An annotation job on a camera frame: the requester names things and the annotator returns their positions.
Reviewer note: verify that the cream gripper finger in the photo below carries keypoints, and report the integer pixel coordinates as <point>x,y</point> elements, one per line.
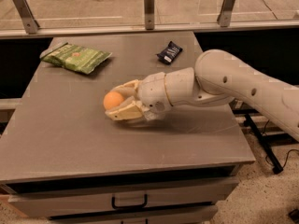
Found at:
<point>129,109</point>
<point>128,89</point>

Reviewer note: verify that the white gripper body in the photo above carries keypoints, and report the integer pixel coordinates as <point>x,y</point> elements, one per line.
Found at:
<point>153,92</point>

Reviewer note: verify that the orange fruit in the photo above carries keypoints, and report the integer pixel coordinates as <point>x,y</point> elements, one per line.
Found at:
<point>112,99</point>

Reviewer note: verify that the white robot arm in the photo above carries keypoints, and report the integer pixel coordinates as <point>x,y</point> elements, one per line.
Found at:
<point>216,79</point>

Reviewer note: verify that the green jalapeno chip bag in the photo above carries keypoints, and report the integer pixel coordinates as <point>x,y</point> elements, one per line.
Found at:
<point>74,57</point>

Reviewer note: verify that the dark blue snack packet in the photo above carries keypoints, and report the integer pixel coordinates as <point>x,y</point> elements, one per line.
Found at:
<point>170,53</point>

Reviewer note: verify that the grey drawer cabinet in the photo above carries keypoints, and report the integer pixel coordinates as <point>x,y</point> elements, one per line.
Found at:
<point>59,137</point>

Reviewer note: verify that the lower grey drawer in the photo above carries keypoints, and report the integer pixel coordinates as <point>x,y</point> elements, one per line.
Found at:
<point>183,215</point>

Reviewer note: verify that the grey drawer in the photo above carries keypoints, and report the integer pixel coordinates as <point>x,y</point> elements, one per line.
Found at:
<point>183,215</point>
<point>86,201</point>

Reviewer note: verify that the upper grey drawer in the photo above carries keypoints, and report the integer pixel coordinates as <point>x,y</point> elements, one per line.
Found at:
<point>86,201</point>

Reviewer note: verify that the black metal stand leg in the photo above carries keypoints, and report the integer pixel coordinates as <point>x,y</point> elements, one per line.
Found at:
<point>277,168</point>

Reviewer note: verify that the black drawer handle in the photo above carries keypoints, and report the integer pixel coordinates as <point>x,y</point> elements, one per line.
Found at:
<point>129,201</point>

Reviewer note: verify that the middle metal railing bracket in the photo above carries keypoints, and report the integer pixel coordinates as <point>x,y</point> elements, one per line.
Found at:
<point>149,14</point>

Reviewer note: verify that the metal railing bracket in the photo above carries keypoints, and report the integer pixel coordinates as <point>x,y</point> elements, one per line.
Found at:
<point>29,22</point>
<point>225,15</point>
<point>149,14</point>

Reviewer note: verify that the right metal railing bracket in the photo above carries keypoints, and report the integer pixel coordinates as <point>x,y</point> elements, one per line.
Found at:
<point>225,15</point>

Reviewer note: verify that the left metal railing bracket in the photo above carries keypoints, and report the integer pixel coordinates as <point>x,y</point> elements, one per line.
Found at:
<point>29,22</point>

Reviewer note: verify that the metal railing base rail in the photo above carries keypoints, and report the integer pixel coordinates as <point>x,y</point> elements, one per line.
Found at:
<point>199,27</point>

